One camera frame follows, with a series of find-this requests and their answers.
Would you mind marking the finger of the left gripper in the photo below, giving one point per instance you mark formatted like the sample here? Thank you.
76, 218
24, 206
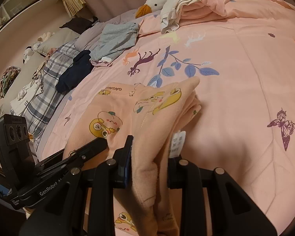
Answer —
73, 154

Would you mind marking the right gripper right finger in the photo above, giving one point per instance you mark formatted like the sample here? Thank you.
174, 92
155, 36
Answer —
213, 203

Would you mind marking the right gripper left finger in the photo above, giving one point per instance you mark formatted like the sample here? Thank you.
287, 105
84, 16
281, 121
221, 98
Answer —
82, 202

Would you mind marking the peach cartoon print shirt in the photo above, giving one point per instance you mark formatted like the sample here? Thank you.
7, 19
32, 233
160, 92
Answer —
151, 115

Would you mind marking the white patterned clothes pile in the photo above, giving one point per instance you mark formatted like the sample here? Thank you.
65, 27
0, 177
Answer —
28, 92

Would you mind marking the pink folded clothes stack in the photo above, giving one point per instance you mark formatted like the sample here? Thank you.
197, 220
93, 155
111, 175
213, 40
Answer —
204, 8

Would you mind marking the grey plaid blanket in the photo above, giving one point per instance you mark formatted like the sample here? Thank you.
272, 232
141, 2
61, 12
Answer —
40, 110

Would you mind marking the dark navy garment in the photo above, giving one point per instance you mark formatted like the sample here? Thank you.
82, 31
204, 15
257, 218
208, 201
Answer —
80, 68

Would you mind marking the colourful yarn bundle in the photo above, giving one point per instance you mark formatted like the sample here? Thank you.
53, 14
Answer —
7, 79

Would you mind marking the small plush toys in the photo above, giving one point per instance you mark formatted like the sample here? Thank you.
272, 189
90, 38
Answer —
30, 50

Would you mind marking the beige pillow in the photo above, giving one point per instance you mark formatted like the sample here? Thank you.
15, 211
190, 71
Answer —
59, 38

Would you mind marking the grey garment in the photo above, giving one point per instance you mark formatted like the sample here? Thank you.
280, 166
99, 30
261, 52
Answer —
114, 39

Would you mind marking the dark brown cloth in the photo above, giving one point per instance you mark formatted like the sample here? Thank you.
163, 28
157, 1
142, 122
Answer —
79, 25

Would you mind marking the pink printed duvet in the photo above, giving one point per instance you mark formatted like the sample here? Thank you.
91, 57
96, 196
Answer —
246, 123

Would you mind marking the white folded garment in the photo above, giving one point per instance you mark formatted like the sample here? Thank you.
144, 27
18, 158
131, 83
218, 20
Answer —
170, 14

